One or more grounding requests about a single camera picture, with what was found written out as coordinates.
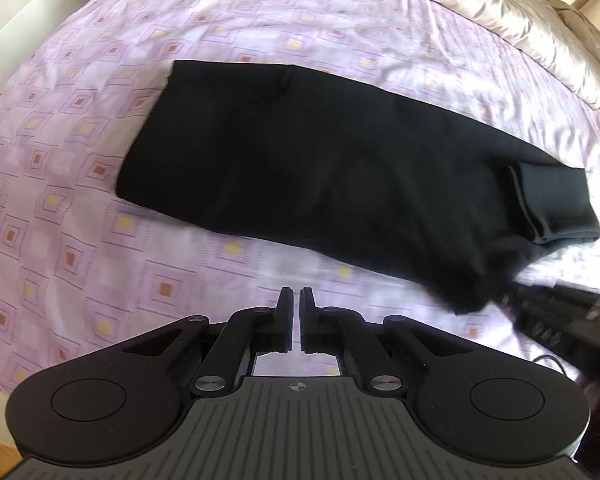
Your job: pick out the black pants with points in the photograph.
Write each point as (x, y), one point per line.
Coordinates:
(305, 175)

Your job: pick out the table lamp with cream shade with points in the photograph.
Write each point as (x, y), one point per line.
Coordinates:
(596, 14)

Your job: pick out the white bed frame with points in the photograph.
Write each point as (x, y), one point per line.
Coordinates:
(40, 20)

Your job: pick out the purple patterned bed sheet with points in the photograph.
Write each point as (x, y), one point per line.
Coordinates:
(130, 170)

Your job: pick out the cream duvet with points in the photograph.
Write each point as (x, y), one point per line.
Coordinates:
(520, 15)

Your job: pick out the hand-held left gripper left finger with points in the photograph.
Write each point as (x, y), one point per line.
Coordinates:
(283, 310)

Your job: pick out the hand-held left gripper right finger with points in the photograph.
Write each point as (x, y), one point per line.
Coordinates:
(310, 310)

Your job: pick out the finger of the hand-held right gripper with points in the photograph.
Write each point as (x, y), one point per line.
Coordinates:
(526, 310)

